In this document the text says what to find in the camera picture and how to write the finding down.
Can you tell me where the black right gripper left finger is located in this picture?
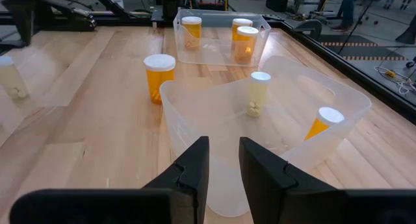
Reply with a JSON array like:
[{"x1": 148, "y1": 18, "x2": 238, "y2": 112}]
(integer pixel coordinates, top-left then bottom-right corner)
[{"x1": 142, "y1": 135, "x2": 211, "y2": 224}]

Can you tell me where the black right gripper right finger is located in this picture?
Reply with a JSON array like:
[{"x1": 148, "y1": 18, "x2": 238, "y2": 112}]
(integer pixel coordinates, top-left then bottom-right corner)
[{"x1": 239, "y1": 136, "x2": 347, "y2": 224}]

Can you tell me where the small pale yellow pill bottle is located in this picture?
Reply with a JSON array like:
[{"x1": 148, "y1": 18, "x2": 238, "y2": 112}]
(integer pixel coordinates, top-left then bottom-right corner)
[
  {"x1": 246, "y1": 71, "x2": 272, "y2": 118},
  {"x1": 0, "y1": 55, "x2": 31, "y2": 101}
]

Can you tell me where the small orange pill bottle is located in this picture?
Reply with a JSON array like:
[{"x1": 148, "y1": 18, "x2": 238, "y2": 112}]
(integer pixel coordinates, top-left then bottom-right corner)
[{"x1": 304, "y1": 106, "x2": 346, "y2": 142}]

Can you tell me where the orange pill bottle white cap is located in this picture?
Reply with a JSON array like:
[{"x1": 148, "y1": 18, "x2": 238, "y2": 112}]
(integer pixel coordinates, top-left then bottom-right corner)
[
  {"x1": 143, "y1": 53, "x2": 177, "y2": 105},
  {"x1": 231, "y1": 18, "x2": 254, "y2": 51},
  {"x1": 233, "y1": 25, "x2": 260, "y2": 65},
  {"x1": 181, "y1": 16, "x2": 203, "y2": 52}
]

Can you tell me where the frosted plastic bin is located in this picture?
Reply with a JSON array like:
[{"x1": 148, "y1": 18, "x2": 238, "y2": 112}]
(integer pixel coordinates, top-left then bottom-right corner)
[{"x1": 159, "y1": 55, "x2": 373, "y2": 218}]

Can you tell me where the clear plastic bin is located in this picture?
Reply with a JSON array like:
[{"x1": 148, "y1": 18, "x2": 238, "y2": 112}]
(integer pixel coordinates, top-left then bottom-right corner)
[{"x1": 172, "y1": 8, "x2": 272, "y2": 68}]

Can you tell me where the orange striped floor mat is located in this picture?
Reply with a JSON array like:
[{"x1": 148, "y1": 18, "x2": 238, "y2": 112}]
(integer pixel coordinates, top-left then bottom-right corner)
[{"x1": 320, "y1": 34, "x2": 410, "y2": 62}]

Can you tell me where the grey table clamp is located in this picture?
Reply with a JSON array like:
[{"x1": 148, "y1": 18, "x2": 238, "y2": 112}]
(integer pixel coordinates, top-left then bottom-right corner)
[{"x1": 294, "y1": 19, "x2": 323, "y2": 42}]

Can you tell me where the black red case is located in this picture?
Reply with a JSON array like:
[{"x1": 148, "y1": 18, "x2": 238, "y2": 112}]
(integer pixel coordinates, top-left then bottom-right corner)
[{"x1": 198, "y1": 0, "x2": 226, "y2": 11}]

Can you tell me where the black box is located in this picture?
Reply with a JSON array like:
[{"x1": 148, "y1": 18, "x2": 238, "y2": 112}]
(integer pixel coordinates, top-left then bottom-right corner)
[{"x1": 265, "y1": 0, "x2": 291, "y2": 13}]

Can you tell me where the person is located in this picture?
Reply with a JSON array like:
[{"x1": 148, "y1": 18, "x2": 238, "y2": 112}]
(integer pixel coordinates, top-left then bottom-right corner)
[{"x1": 330, "y1": 0, "x2": 363, "y2": 32}]

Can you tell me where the white yellow cable bundle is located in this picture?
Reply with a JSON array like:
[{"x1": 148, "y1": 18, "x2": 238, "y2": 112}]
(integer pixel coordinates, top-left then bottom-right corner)
[{"x1": 373, "y1": 64, "x2": 416, "y2": 95}]

